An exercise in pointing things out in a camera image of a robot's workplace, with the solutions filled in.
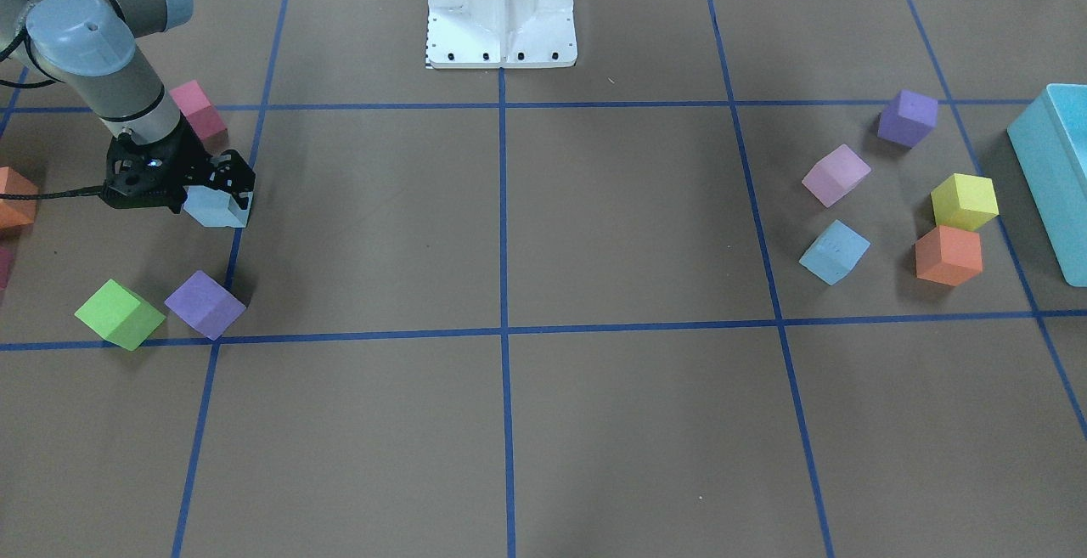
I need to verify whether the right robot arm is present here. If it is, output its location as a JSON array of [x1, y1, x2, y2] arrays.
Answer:
[[3, 0, 257, 228]]

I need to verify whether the magenta foam block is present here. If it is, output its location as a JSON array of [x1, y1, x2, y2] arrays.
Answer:
[[170, 80, 229, 154]]

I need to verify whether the yellow foam block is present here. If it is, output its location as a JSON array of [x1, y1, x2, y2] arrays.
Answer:
[[929, 172, 1000, 232]]

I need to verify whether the orange block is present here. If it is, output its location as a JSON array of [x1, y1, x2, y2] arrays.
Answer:
[[0, 166, 40, 231], [914, 225, 983, 287]]

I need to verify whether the green foam block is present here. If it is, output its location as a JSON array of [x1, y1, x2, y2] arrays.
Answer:
[[74, 280, 166, 352]]

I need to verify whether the light blue block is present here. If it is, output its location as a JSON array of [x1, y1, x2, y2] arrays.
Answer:
[[183, 186, 252, 228], [799, 220, 870, 285]]

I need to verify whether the cyan plastic bin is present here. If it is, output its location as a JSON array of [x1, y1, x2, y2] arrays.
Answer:
[[1008, 83, 1086, 288]]

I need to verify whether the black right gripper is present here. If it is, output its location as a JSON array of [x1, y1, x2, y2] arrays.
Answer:
[[166, 142, 257, 215]]

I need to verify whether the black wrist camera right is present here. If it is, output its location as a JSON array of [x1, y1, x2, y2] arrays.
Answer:
[[98, 133, 180, 210]]

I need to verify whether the light pink foam block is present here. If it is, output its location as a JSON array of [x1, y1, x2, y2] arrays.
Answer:
[[801, 144, 872, 207]]

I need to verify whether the purple block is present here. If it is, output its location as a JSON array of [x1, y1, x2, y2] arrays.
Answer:
[[166, 270, 247, 342], [876, 89, 939, 148]]

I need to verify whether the dark red block at edge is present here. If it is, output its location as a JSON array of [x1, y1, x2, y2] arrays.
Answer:
[[0, 247, 14, 292]]

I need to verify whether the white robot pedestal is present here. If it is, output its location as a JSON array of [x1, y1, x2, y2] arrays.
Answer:
[[425, 0, 578, 70]]

